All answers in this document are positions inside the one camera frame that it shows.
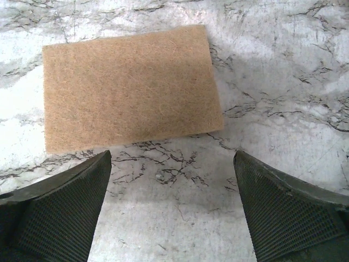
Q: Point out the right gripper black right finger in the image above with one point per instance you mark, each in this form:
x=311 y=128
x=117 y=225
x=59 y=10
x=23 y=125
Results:
x=289 y=219

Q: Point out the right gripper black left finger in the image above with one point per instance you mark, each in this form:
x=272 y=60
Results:
x=55 y=219

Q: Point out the tan scouring pad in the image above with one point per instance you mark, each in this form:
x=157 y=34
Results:
x=117 y=91

